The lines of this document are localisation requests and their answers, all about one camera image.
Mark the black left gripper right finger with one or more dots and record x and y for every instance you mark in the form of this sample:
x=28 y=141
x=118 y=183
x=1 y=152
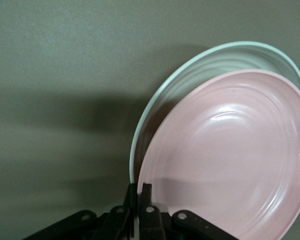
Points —
x=152 y=225

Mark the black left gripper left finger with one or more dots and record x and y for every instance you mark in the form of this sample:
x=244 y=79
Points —
x=115 y=225

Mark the pink shallow plate bowl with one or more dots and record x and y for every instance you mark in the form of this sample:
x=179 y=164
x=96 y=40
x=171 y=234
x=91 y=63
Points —
x=227 y=155

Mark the beige shallow plate bowl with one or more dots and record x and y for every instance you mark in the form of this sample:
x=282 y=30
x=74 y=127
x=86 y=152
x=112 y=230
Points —
x=190 y=75

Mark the brown table cover sheet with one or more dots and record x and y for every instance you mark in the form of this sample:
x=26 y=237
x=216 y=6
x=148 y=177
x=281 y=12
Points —
x=65 y=62

